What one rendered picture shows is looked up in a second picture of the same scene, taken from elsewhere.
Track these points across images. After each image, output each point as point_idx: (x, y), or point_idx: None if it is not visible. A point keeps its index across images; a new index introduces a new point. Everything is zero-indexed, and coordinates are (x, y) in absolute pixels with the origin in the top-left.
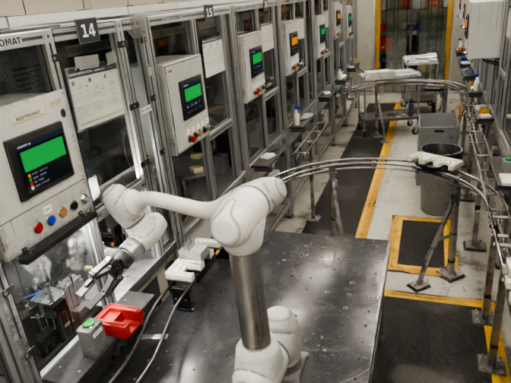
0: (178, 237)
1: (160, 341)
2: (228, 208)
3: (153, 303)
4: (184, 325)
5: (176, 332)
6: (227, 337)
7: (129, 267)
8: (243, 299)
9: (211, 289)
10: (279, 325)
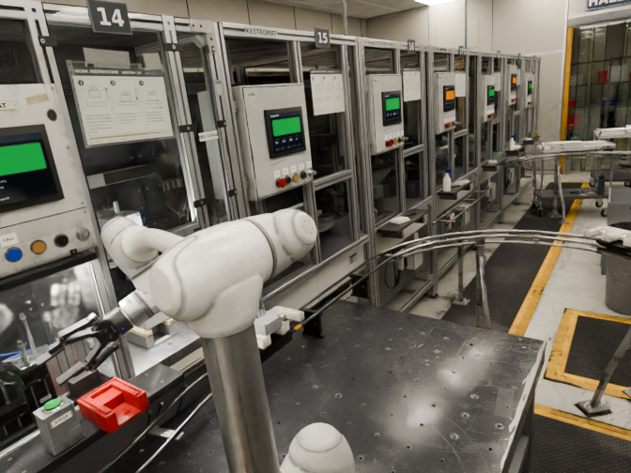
0: None
1: (165, 443)
2: (176, 249)
3: None
4: None
5: (213, 428)
6: None
7: (178, 333)
8: (221, 413)
9: (282, 375)
10: (312, 460)
